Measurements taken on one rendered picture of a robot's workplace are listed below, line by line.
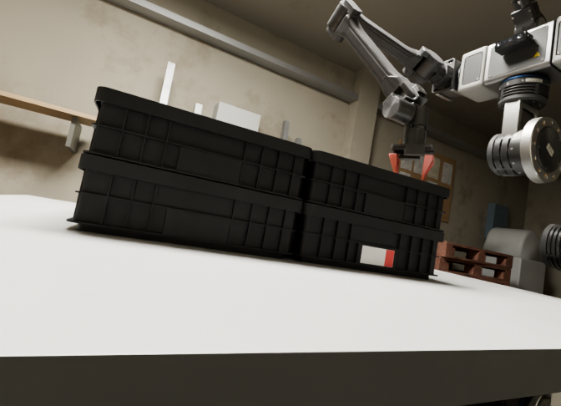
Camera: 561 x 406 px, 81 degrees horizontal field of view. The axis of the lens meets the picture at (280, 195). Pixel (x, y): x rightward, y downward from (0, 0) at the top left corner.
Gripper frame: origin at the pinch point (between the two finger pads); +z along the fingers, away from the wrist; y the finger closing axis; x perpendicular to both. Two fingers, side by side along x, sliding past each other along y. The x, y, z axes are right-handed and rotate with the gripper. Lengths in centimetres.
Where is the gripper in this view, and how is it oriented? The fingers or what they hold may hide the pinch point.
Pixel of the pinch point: (408, 181)
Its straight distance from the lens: 92.0
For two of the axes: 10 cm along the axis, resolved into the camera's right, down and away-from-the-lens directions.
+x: 4.4, 1.6, 8.8
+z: -1.7, 9.8, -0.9
